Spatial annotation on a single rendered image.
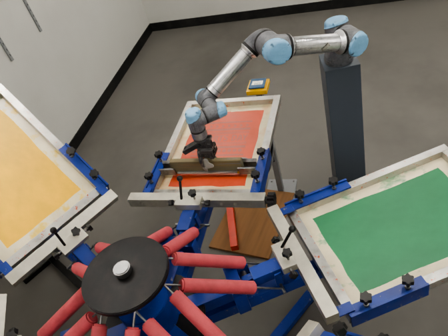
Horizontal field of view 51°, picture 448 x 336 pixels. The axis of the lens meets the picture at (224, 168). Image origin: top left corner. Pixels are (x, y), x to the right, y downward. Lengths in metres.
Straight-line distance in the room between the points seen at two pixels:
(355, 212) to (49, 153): 1.47
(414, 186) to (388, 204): 0.15
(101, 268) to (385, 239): 1.10
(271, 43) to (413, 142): 2.01
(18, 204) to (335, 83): 1.67
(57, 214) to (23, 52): 2.32
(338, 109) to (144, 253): 1.43
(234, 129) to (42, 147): 1.01
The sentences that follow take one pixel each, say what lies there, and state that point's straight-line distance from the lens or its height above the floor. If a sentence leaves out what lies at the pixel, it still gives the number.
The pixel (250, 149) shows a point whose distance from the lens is 2.46.
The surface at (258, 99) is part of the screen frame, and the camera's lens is 2.74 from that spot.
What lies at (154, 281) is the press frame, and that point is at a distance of 1.58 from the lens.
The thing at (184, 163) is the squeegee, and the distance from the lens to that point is 2.36.
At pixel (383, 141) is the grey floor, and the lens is 3.85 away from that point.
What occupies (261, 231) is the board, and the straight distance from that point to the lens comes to 3.29.
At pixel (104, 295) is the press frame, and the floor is 1.32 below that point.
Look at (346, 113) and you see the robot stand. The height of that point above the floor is 0.91.
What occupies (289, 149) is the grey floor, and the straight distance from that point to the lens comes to 3.87.
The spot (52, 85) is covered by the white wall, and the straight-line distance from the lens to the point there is 4.60.
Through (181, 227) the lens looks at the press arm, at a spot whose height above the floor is 1.04.
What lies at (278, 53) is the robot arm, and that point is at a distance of 2.11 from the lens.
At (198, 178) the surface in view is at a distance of 2.39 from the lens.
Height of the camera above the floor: 2.53
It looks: 41 degrees down
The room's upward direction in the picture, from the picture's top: 18 degrees counter-clockwise
